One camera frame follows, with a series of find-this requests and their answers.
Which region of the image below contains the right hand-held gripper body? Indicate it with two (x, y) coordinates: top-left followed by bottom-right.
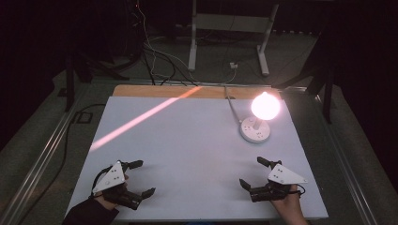
(249, 163), (309, 203)

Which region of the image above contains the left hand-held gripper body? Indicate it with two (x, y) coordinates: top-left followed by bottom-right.
(91, 159), (144, 211)

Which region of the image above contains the person's left hand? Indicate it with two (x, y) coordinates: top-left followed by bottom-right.
(93, 174), (130, 212)

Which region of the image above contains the person's right hand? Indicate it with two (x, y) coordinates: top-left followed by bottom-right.
(269, 184), (310, 225)

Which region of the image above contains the round white power socket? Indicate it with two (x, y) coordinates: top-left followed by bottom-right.
(239, 115), (272, 144)

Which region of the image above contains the white table sheet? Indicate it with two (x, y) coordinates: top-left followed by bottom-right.
(65, 95), (329, 223)

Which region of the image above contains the glowing round globe lamp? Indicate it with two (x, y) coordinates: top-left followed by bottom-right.
(250, 91), (282, 131)

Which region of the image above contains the black square floor plate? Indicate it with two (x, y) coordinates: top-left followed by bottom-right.
(71, 111), (94, 125)

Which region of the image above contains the black tripod stand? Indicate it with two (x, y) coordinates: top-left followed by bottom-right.
(63, 50), (130, 113)

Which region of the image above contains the white metal stand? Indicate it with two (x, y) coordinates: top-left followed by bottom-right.
(187, 0), (281, 77)

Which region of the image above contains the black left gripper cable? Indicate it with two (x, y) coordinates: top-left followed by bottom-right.
(90, 166), (113, 199)

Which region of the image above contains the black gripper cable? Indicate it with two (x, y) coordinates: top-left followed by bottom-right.
(90, 166), (113, 199)
(294, 183), (306, 199)

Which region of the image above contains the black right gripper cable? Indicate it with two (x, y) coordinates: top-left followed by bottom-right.
(294, 183), (306, 199)

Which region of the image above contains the long black floor cable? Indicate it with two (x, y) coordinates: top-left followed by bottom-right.
(17, 102), (107, 225)

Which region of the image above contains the white power socket cable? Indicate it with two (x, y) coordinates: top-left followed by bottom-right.
(223, 85), (244, 125)

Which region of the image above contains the aluminium floor rail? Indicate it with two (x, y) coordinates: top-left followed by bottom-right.
(0, 88), (90, 225)
(92, 78), (309, 92)
(314, 93), (378, 225)

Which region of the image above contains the black floor cable bundle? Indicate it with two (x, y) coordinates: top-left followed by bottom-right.
(142, 43), (199, 87)

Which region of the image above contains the thin white floor cable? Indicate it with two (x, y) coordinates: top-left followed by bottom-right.
(136, 0), (237, 86)

